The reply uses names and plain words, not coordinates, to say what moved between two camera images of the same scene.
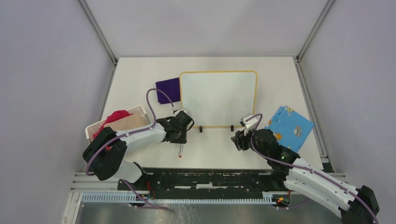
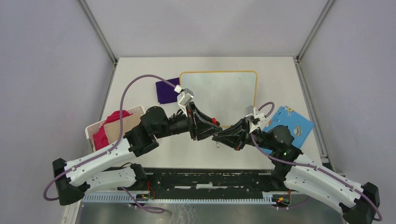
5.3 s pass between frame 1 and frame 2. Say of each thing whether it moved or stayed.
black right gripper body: stayed
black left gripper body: moved
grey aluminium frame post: stayed
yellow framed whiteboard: stayed
